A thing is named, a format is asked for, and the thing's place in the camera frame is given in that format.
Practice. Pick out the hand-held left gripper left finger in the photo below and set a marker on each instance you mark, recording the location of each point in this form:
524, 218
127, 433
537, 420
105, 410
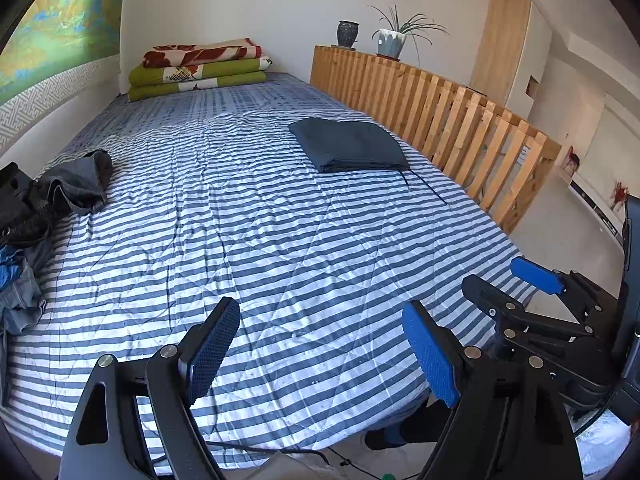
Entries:
215, 345

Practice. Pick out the dark ceramic vase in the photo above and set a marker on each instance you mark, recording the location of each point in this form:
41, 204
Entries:
347, 35

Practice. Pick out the red flower picture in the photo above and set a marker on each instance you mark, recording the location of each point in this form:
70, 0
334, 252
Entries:
617, 197
572, 160

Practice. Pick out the wooden door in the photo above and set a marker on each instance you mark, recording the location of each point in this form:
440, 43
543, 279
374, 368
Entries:
500, 50

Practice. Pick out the dark grey pants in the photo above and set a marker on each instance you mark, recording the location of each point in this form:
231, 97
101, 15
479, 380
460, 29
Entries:
345, 145

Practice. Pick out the potted green plant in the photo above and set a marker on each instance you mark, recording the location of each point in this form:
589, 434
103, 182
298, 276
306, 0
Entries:
392, 42

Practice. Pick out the person's leg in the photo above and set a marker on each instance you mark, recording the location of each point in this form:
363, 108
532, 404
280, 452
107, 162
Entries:
420, 425

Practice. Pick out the folded floral green blanket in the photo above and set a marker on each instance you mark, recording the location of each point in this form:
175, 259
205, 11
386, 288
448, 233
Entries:
200, 72

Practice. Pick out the bright blue garment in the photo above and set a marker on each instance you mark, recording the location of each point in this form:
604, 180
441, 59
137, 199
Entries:
10, 270

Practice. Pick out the dark grey garment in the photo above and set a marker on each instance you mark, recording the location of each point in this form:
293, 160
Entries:
80, 180

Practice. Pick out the blue jeans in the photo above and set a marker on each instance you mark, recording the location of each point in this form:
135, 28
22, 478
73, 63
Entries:
22, 310

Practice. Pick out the blue striped bed quilt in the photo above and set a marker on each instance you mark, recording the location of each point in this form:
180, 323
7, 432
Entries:
250, 235

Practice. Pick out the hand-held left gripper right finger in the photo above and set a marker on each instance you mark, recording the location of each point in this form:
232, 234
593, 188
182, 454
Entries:
430, 355

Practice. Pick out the black garment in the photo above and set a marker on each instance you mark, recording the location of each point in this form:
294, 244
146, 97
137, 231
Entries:
20, 205

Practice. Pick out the person's black shoe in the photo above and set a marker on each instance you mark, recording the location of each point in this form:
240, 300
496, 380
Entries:
377, 441

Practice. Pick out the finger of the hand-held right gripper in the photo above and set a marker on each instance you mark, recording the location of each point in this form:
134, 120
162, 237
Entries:
487, 300
537, 275

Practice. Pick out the green wall painting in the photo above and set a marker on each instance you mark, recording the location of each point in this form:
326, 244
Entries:
60, 20

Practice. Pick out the wooden slatted railing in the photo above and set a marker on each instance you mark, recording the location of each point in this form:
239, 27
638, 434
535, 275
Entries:
450, 120

